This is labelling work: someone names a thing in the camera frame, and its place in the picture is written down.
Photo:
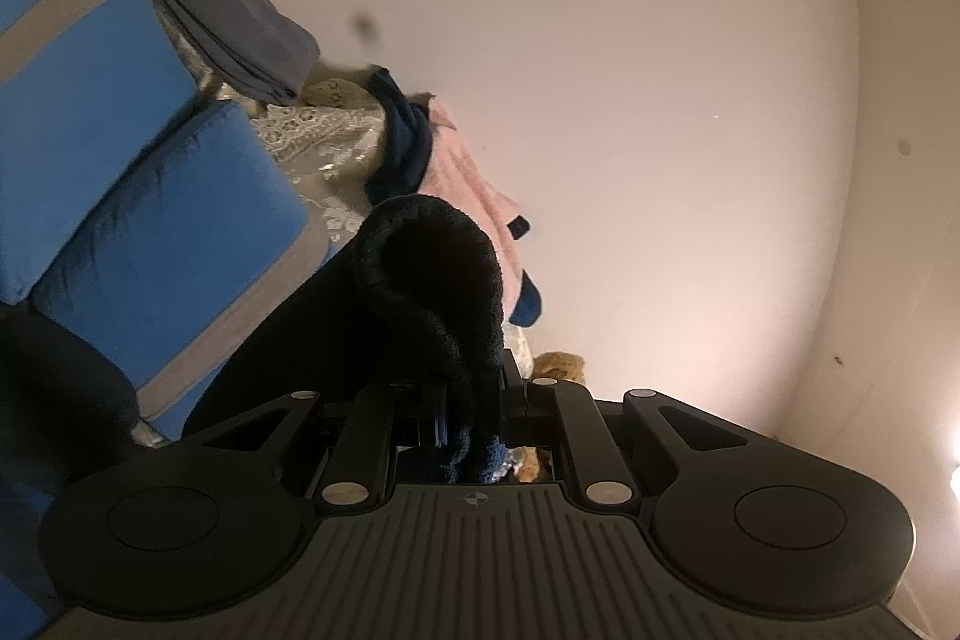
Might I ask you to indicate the navy and white garment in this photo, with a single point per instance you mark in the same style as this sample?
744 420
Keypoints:
465 183

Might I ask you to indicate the blue fleece jacket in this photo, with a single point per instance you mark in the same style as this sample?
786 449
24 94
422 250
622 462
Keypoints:
420 280

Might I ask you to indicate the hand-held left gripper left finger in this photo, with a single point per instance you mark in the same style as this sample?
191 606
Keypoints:
429 413

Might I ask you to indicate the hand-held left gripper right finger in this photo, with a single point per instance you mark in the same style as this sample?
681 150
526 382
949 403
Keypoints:
517 396

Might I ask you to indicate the brown teddy bear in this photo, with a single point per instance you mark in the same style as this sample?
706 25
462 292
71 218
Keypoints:
559 366

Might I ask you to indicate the silver lace cover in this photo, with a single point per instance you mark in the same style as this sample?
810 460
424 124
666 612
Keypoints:
322 160

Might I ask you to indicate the blue pillow with grey stripes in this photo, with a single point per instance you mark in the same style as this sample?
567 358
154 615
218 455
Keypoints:
187 235
75 85

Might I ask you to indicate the folded grey cloth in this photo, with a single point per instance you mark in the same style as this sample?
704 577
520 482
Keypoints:
217 10

